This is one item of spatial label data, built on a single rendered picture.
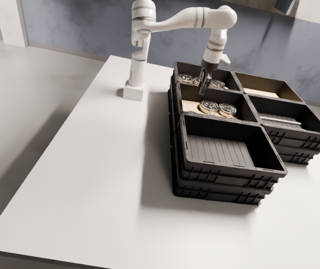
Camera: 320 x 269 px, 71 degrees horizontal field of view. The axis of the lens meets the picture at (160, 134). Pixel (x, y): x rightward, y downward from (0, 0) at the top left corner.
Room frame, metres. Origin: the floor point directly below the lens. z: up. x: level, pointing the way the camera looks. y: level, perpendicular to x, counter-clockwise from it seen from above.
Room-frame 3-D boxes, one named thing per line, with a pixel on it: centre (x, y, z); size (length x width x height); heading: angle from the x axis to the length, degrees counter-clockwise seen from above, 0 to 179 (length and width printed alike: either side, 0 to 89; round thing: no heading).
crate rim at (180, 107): (1.04, -0.24, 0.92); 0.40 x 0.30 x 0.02; 99
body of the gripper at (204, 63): (0.99, -0.14, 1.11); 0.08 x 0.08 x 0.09
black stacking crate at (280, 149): (1.10, -0.64, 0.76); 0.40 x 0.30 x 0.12; 99
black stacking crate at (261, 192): (0.74, -0.29, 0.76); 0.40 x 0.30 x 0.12; 99
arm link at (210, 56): (0.99, -0.16, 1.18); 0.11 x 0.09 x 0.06; 98
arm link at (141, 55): (1.30, 0.23, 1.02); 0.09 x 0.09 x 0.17; 11
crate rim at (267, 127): (1.10, -0.64, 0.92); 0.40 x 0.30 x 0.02; 99
